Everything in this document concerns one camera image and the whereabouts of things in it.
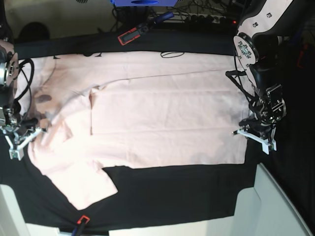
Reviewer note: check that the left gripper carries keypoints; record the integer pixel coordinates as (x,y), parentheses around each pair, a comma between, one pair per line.
(257,130)

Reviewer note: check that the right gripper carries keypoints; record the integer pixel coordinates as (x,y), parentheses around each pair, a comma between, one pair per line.
(18,131)

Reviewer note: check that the pink T-shirt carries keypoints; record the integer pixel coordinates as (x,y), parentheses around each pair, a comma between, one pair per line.
(133,109)

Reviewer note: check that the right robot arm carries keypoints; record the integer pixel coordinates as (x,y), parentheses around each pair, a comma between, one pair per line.
(10,68)

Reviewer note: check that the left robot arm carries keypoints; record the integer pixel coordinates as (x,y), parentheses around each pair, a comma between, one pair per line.
(262,35)

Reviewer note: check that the right orange blue clamp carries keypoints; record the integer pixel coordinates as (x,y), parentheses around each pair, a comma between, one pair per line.
(302,54)

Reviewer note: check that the orange blue clamp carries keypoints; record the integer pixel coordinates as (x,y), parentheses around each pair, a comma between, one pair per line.
(81,224)
(302,54)
(143,28)

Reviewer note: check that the black table cloth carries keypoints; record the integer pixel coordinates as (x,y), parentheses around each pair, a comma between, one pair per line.
(170,195)

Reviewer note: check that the bottom orange blue clamp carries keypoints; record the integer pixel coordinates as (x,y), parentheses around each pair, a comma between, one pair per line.
(81,224)

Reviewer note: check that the top orange blue clamp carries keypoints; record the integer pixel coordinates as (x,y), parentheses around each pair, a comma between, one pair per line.
(143,28)

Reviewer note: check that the blue box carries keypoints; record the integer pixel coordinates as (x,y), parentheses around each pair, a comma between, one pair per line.
(123,3)

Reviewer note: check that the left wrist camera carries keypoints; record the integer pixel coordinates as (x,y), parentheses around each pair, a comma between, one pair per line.
(267,147)

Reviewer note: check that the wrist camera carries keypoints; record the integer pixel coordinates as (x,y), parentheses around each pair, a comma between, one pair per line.
(267,147)
(16,153)

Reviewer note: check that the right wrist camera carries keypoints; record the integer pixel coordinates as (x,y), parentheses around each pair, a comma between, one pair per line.
(16,153)

